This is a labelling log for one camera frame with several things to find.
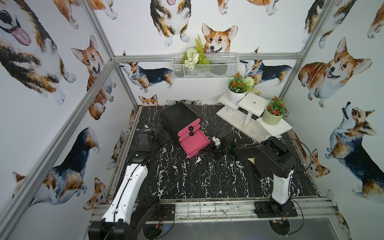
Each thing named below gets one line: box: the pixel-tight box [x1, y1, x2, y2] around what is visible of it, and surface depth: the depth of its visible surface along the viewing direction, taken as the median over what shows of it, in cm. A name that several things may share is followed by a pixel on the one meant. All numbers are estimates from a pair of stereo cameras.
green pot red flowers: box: [262, 96, 287, 126], surface depth 85 cm
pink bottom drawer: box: [180, 129, 211, 158], surface depth 97 cm
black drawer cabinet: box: [159, 102, 202, 151], surface depth 94 cm
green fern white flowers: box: [181, 34, 210, 70], surface depth 82 cm
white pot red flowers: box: [227, 71, 248, 105], surface depth 94 cm
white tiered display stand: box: [216, 92, 293, 143], surface depth 97 cm
